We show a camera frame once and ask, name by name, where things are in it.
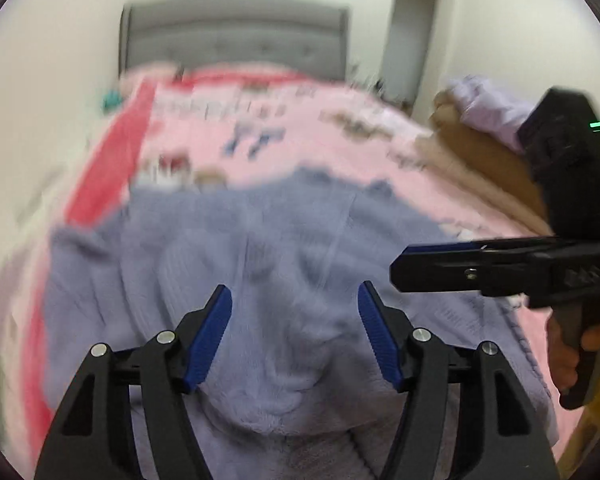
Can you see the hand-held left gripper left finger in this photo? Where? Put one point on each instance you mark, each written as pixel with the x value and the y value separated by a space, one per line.
pixel 207 340

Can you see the grey upholstered headboard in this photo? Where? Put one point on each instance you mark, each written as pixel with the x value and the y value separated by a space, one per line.
pixel 230 35

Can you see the white floral bed sheet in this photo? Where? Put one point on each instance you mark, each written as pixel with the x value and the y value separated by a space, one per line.
pixel 30 200

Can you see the lavender folded duvet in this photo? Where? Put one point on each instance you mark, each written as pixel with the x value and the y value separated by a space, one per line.
pixel 485 105

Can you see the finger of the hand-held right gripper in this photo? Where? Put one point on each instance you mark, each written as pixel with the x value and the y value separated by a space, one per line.
pixel 430 272
pixel 510 244

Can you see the purple knitted hooded sweater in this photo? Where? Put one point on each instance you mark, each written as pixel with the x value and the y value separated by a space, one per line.
pixel 290 240

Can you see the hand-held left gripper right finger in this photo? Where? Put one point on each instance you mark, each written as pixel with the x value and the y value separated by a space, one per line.
pixel 380 335

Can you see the person's right hand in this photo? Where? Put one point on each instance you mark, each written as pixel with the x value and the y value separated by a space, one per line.
pixel 562 360

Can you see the pink printed blanket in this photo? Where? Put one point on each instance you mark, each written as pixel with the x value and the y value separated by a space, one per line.
pixel 300 125

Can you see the teal plush toy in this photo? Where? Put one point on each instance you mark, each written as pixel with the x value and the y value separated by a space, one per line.
pixel 112 99

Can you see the cream folded blanket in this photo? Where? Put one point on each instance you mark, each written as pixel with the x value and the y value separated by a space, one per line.
pixel 455 165

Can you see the brown folded blanket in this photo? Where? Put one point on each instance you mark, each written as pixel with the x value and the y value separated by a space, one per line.
pixel 485 155

